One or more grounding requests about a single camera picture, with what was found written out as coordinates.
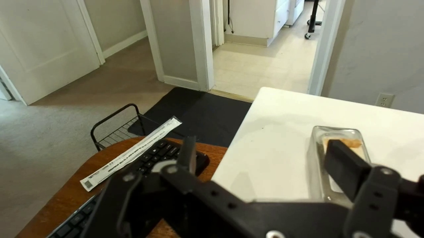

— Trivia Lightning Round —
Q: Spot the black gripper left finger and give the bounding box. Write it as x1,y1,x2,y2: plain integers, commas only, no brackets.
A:
81,135,267,238

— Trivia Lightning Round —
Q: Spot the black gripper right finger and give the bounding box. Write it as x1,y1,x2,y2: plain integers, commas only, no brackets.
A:
264,139,424,238

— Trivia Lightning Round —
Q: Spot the white toaster oven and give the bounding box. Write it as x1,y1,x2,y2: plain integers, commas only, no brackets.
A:
211,86,424,238

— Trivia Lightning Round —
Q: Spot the black computer keyboard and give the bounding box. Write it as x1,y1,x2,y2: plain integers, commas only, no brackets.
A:
47,139,211,238

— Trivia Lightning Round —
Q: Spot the black floor mat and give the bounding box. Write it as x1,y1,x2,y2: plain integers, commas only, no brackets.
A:
128,86,254,150

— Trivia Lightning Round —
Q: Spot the white barcode paper strip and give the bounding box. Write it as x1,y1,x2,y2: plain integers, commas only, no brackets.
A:
79,115,183,193

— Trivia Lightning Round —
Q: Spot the black chair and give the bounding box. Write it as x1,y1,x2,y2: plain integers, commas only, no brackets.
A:
89,102,148,152

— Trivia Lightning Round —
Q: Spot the white kitchen cabinet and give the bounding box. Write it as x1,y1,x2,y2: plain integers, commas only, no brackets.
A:
230,0,307,45

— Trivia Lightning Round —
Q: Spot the black rolling stand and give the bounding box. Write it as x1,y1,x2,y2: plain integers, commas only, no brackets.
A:
304,0,324,41

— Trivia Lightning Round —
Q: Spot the white room door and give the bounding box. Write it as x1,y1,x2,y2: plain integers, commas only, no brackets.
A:
0,0,107,106

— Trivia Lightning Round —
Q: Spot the white wall outlet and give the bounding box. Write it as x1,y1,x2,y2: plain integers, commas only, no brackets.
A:
375,92,397,109

